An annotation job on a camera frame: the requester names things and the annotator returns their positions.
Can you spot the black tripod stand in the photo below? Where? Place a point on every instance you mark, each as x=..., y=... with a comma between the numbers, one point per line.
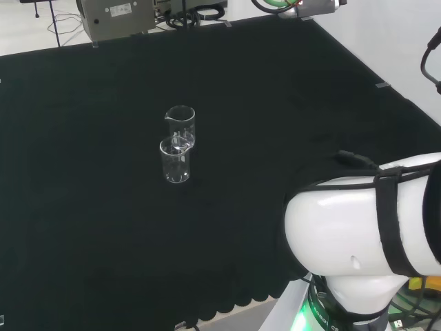
x=55, y=25

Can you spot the black bench cloth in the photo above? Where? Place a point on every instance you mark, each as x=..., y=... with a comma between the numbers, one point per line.
x=103, y=207

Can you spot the black tripod pole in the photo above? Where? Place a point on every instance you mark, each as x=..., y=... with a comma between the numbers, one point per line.
x=184, y=13

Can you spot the clear glass beaker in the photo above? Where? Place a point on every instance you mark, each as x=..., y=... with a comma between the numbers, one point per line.
x=175, y=162
x=182, y=119

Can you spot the grey metal control box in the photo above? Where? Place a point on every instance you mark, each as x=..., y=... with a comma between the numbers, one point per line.
x=117, y=17

